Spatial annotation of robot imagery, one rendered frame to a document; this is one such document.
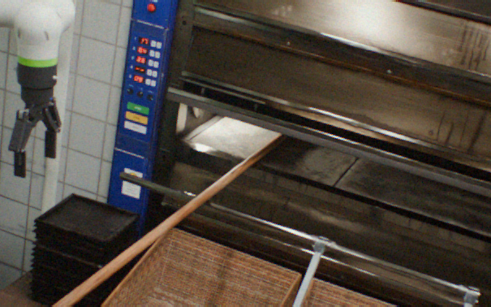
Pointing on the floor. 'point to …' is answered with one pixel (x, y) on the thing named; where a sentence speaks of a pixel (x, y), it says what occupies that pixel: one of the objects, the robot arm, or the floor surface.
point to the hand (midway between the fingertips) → (35, 162)
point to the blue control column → (124, 160)
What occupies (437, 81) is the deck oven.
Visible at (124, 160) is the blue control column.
